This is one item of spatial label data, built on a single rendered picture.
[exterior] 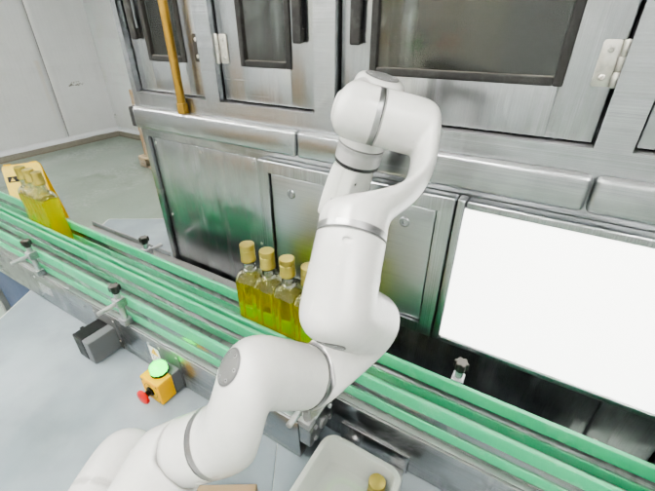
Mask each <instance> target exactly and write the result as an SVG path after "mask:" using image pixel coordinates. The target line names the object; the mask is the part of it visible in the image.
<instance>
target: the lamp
mask: <svg viewBox="0 0 655 491"><path fill-rule="evenodd" d="M168 372H169V367H168V365H167V363H166V362H165V361H164V360H162V359H157V360H154V361H153V362H152V363H151V364H150V366H149V373H150V376H151V377H152V378H154V379H159V378H162V377H164V376H165V375H167V373H168Z"/></svg>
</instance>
